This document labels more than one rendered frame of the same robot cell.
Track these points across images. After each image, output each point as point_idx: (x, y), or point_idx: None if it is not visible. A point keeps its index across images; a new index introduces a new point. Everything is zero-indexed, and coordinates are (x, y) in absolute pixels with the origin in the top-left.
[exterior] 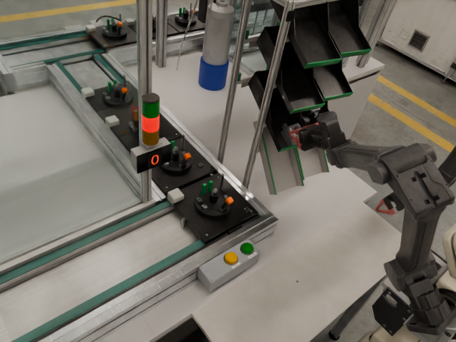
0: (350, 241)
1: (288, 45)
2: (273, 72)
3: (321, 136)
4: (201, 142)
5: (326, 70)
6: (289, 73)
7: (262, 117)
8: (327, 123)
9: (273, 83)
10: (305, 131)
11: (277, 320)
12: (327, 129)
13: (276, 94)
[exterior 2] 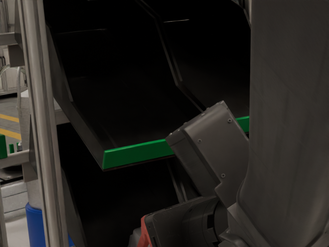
0: None
1: (107, 39)
2: (33, 63)
3: (212, 208)
4: None
5: (226, 78)
6: (107, 85)
7: (50, 223)
8: (190, 126)
9: (48, 102)
10: (159, 211)
11: None
12: (198, 150)
13: (114, 174)
